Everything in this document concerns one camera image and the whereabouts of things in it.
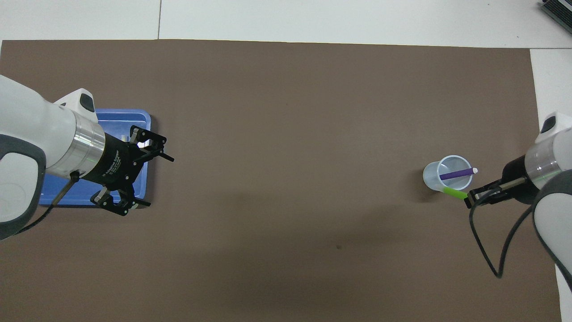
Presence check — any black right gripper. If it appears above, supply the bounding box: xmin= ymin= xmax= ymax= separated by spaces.
xmin=463 ymin=155 xmax=539 ymax=210

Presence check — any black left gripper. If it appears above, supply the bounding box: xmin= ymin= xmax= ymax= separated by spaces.
xmin=82 ymin=125 xmax=175 ymax=217

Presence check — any green pen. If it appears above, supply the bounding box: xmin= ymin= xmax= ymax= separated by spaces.
xmin=440 ymin=186 xmax=469 ymax=200

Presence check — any purple pen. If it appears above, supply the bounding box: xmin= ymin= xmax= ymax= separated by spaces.
xmin=439 ymin=167 xmax=479 ymax=182

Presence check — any blue plastic tray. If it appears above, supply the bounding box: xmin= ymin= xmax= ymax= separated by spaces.
xmin=38 ymin=108 xmax=151 ymax=207

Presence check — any translucent plastic cup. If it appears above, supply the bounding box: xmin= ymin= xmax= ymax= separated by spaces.
xmin=422 ymin=155 xmax=473 ymax=192

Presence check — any brown table mat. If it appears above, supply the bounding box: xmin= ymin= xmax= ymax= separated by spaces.
xmin=0 ymin=39 xmax=563 ymax=322

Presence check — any dark ridged device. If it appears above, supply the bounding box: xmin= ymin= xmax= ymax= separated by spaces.
xmin=539 ymin=0 xmax=572 ymax=34

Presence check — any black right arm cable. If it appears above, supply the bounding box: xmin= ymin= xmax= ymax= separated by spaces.
xmin=468 ymin=188 xmax=537 ymax=279

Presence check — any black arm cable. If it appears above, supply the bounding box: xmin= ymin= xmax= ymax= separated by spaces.
xmin=468 ymin=188 xmax=537 ymax=279
xmin=13 ymin=172 xmax=81 ymax=238

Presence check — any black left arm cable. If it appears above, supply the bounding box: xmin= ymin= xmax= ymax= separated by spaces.
xmin=13 ymin=172 xmax=81 ymax=238

